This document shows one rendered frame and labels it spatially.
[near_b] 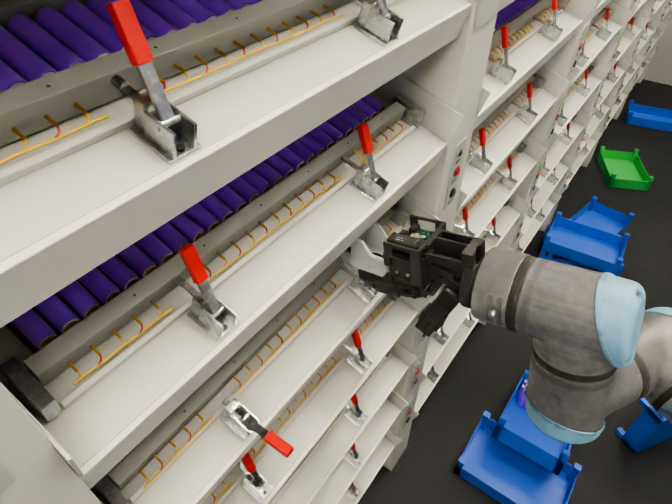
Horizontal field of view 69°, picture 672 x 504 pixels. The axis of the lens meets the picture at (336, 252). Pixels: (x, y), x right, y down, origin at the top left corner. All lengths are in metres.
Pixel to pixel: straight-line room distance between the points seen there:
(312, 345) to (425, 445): 1.04
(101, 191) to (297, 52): 0.23
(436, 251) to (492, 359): 1.31
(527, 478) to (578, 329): 1.19
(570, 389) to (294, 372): 0.33
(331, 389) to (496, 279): 0.41
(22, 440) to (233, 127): 0.25
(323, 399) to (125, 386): 0.46
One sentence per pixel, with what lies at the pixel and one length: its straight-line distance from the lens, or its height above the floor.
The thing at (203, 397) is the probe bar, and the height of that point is 0.98.
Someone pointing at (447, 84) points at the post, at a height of 1.21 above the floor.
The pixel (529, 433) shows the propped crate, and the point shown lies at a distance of 1.70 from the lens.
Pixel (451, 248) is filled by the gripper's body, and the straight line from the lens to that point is 0.61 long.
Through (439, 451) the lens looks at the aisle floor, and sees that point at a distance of 1.68.
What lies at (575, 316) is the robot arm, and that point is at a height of 1.11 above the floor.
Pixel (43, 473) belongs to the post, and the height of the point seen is 1.16.
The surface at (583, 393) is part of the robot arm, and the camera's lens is 0.61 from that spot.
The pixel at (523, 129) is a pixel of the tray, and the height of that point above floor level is 0.94.
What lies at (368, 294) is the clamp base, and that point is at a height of 0.95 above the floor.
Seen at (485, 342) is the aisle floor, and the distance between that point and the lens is 1.95.
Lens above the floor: 1.49
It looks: 42 degrees down
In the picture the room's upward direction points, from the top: straight up
